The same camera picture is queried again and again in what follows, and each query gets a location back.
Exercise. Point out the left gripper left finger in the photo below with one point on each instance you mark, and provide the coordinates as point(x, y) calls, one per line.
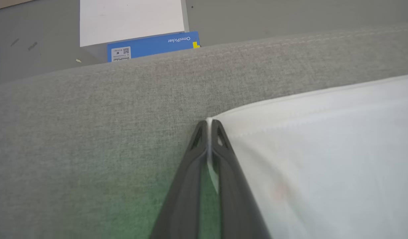
point(187, 186)

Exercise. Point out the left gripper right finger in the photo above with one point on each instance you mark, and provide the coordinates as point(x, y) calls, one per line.
point(235, 192)

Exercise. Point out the white long-sleeve shirt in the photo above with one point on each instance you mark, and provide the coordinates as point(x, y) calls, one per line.
point(323, 159)

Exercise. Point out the grey fabric sofa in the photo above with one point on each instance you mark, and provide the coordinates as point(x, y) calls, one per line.
point(91, 132)

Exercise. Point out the blue OmniPicker carton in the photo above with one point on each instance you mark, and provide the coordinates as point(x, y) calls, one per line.
point(151, 46)

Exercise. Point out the white rectangular box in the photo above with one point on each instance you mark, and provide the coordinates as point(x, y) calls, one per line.
point(131, 20)

